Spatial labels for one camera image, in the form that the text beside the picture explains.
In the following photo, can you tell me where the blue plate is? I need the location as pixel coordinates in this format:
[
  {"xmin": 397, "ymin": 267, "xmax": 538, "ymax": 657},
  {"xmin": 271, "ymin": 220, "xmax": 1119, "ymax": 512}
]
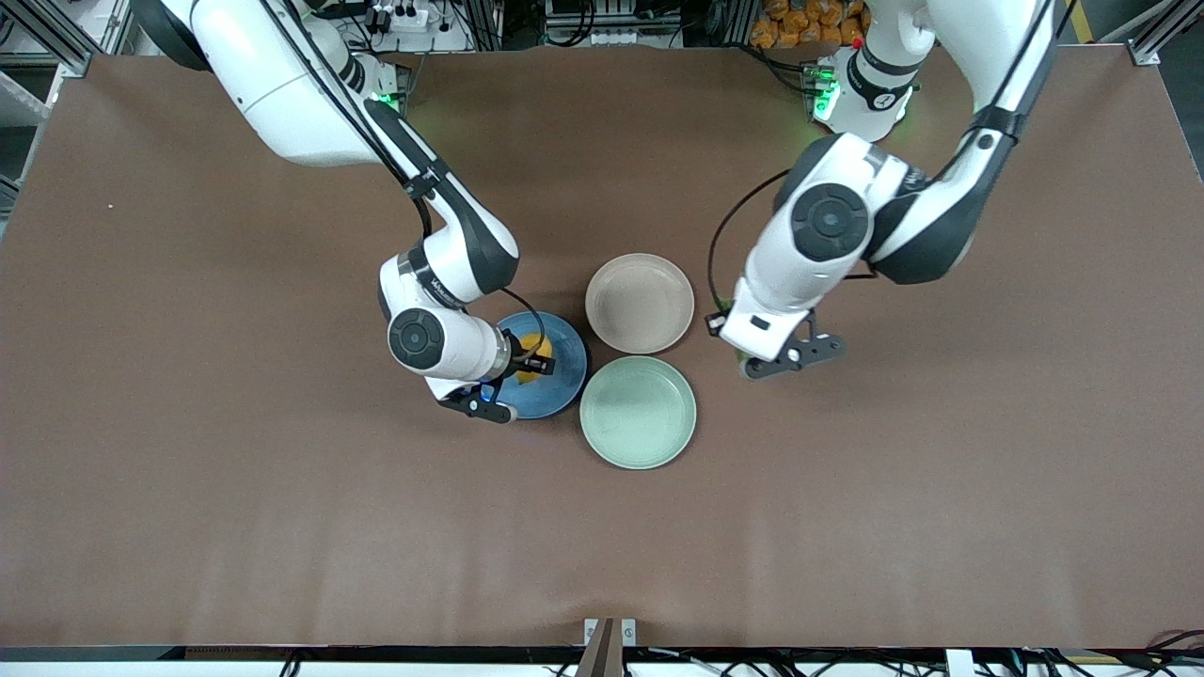
[{"xmin": 487, "ymin": 310, "xmax": 589, "ymax": 420}]

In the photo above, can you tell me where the bag of orange items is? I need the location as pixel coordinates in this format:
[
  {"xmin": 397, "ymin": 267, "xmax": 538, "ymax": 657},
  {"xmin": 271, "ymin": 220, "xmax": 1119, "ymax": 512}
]
[{"xmin": 750, "ymin": 0, "xmax": 872, "ymax": 51}]

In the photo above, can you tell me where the yellow lemon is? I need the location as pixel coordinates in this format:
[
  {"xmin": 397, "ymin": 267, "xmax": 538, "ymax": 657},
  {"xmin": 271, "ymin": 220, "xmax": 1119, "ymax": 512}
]
[{"xmin": 517, "ymin": 332, "xmax": 555, "ymax": 383}]

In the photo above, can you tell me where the green lettuce leaf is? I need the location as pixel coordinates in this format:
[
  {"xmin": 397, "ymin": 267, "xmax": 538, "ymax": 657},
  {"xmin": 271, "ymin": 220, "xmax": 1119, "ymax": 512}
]
[{"xmin": 713, "ymin": 294, "xmax": 755, "ymax": 370}]

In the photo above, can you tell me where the metal table edge bracket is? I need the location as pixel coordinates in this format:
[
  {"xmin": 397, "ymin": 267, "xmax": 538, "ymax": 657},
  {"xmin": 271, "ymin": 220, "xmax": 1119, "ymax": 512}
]
[{"xmin": 576, "ymin": 617, "xmax": 639, "ymax": 677}]

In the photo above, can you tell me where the aluminium frame profile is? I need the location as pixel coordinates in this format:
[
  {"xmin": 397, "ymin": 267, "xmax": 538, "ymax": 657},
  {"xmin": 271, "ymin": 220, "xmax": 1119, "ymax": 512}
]
[
  {"xmin": 1124, "ymin": 0, "xmax": 1204, "ymax": 69},
  {"xmin": 0, "ymin": 0, "xmax": 133, "ymax": 78}
]

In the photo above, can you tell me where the white power strip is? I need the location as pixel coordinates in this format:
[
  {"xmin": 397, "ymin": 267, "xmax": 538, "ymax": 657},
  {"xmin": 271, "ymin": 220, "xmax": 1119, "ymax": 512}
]
[{"xmin": 362, "ymin": 0, "xmax": 473, "ymax": 54}]

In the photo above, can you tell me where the light green plate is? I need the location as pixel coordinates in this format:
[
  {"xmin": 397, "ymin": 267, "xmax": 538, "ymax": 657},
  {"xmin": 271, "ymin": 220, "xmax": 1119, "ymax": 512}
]
[{"xmin": 578, "ymin": 354, "xmax": 698, "ymax": 470}]

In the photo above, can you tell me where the beige plate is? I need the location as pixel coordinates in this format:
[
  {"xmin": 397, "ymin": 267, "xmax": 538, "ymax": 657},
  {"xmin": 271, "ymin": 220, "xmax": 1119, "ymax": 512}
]
[{"xmin": 584, "ymin": 253, "xmax": 696, "ymax": 355}]

